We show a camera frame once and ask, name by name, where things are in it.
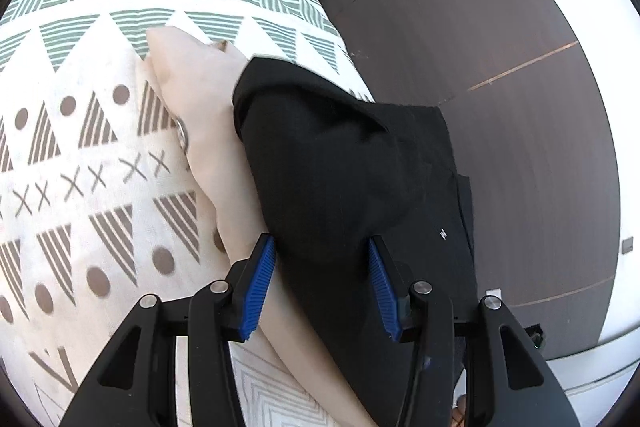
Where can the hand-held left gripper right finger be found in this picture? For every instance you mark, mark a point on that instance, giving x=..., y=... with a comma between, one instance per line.
x=385, y=292

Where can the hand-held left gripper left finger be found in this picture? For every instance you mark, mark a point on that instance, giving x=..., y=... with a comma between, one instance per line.
x=257, y=292

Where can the black jacket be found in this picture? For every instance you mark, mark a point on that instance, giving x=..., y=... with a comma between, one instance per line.
x=340, y=167

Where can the black power strip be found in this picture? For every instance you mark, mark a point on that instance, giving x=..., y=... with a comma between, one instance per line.
x=537, y=336

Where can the beige pillow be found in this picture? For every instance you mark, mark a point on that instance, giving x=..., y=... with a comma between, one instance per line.
x=210, y=107

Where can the patterned blanket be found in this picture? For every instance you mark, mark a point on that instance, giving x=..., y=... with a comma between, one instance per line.
x=75, y=82

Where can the grey wall socket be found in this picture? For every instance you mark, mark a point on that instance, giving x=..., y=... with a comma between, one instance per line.
x=628, y=247

